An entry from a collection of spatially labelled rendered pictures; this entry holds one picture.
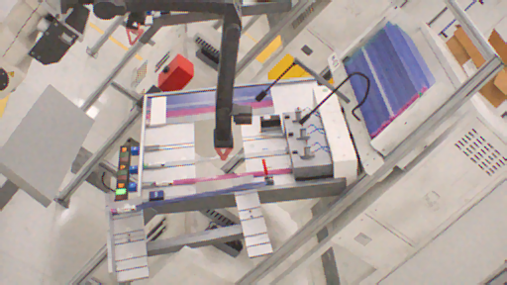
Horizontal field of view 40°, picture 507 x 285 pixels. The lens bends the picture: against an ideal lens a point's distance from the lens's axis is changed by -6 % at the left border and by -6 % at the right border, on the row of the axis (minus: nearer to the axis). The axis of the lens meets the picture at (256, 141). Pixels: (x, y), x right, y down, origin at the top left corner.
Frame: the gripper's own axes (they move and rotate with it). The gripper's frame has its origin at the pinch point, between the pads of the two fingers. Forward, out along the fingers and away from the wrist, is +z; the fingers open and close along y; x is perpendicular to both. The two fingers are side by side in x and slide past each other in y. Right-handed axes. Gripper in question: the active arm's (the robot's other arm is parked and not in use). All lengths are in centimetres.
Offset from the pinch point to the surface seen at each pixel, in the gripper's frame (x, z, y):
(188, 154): 12.4, 1.9, 4.9
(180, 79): 15, 13, 79
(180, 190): 15.6, 2.3, -15.2
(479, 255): -140, 106, 46
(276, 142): -19.8, -1.2, 6.2
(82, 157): 68, 63, 90
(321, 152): -32.9, -8.4, -10.8
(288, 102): -27.5, -2.0, 32.4
